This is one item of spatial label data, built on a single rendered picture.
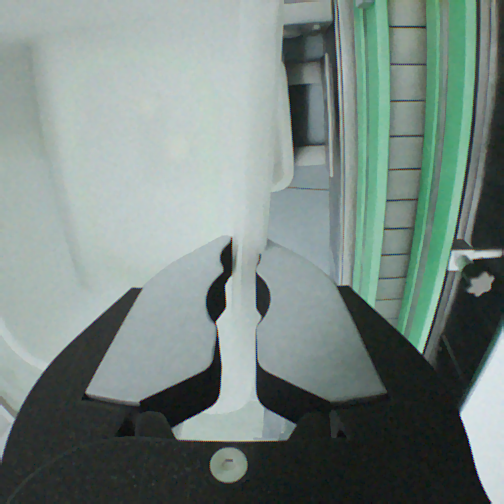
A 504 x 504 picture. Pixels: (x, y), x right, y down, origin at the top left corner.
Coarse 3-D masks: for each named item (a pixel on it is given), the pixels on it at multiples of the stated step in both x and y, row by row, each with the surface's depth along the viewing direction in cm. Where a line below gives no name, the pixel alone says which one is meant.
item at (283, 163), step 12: (288, 96) 33; (288, 108) 34; (276, 120) 41; (288, 120) 34; (276, 132) 42; (288, 132) 35; (276, 144) 43; (288, 144) 36; (276, 156) 44; (288, 156) 37; (276, 168) 43; (288, 168) 37; (276, 180) 39; (288, 180) 38
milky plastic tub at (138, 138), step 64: (0, 0) 8; (64, 0) 9; (128, 0) 10; (192, 0) 11; (256, 0) 7; (0, 64) 13; (64, 64) 14; (128, 64) 14; (192, 64) 14; (256, 64) 7; (0, 128) 14; (64, 128) 16; (128, 128) 16; (192, 128) 16; (256, 128) 8; (0, 192) 15; (64, 192) 19; (128, 192) 18; (192, 192) 17; (256, 192) 9; (0, 256) 15; (64, 256) 21; (128, 256) 21; (256, 256) 11; (0, 320) 16; (64, 320) 20; (256, 320) 12
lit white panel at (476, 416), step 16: (496, 352) 29; (496, 368) 29; (480, 384) 32; (496, 384) 29; (480, 400) 32; (496, 400) 28; (464, 416) 35; (480, 416) 31; (496, 416) 28; (480, 432) 31; (496, 432) 27; (480, 448) 30; (496, 448) 27; (480, 464) 29; (496, 464) 26; (496, 480) 25; (496, 496) 25
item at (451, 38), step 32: (448, 0) 19; (448, 32) 21; (448, 64) 21; (448, 96) 23; (448, 128) 24; (448, 160) 25; (448, 192) 25; (416, 224) 34; (448, 224) 26; (416, 256) 34; (448, 256) 28; (416, 288) 36; (416, 320) 35
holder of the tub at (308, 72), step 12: (324, 60) 34; (288, 72) 39; (300, 72) 38; (312, 72) 38; (324, 72) 35; (288, 84) 39; (324, 84) 37; (324, 96) 38; (324, 108) 40; (324, 120) 41; (324, 144) 43; (300, 156) 45; (312, 156) 44; (324, 156) 44
